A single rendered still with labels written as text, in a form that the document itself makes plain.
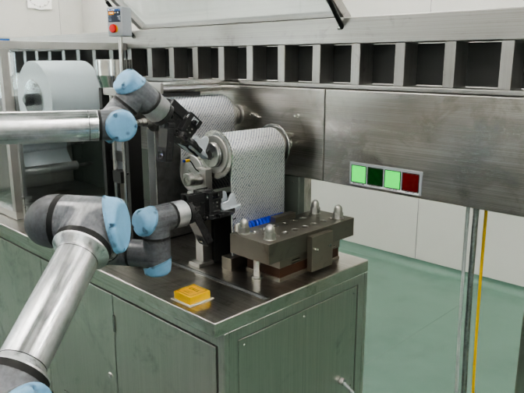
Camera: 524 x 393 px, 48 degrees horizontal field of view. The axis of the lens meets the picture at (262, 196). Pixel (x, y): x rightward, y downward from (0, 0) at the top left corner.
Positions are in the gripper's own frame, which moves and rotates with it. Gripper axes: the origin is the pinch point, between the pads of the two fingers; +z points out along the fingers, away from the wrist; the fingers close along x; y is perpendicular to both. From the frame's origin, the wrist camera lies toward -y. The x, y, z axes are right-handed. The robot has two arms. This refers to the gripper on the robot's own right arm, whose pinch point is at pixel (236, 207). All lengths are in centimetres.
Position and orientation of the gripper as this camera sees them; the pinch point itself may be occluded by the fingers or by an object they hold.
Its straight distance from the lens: 178.2
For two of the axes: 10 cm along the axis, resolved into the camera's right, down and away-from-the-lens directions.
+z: 7.0, -1.6, 7.0
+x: -7.1, -1.6, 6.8
